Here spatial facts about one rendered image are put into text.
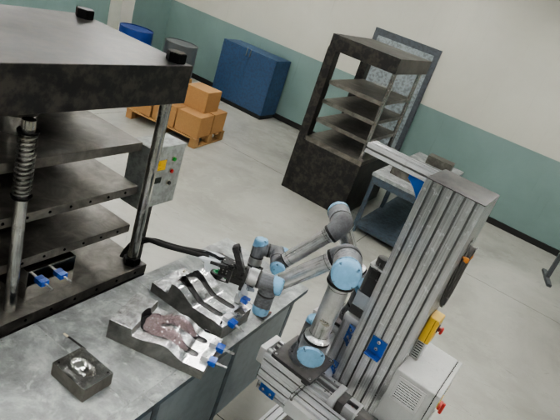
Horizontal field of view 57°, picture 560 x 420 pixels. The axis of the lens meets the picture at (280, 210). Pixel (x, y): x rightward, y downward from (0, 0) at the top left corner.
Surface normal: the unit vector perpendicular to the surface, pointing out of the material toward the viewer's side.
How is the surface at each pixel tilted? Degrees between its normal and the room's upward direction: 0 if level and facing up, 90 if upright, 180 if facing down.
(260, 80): 90
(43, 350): 0
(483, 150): 90
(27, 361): 0
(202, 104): 90
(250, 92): 90
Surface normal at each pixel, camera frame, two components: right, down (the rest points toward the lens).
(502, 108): -0.51, 0.22
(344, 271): -0.13, 0.26
